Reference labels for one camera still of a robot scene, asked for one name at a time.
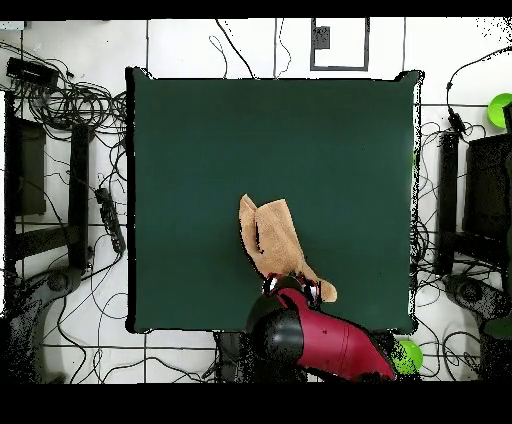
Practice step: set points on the orange terry towel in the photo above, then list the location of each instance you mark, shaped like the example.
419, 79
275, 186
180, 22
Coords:
276, 236

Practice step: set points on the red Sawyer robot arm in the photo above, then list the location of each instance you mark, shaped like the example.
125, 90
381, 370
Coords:
336, 344

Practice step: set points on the black flat box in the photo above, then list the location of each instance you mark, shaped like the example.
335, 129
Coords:
32, 72

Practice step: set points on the bright green round bowl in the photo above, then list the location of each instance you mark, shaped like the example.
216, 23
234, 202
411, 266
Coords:
499, 110
412, 356

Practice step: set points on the grey swivel base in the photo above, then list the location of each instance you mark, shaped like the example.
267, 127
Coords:
60, 282
472, 292

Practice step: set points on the dark green table cloth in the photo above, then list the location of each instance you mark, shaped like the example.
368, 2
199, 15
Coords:
180, 160

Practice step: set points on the dark green round object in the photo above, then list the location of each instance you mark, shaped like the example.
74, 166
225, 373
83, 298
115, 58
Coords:
498, 328

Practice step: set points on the black power strip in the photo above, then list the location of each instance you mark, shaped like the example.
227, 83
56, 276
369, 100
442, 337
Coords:
110, 218

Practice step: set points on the dark grey small plate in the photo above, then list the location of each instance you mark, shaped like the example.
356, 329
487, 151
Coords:
321, 37

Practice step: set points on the black metal stand frame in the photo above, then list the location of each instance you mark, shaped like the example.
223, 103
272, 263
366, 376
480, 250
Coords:
448, 200
78, 180

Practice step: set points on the grey square floor frame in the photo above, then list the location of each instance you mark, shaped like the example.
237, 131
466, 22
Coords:
340, 68

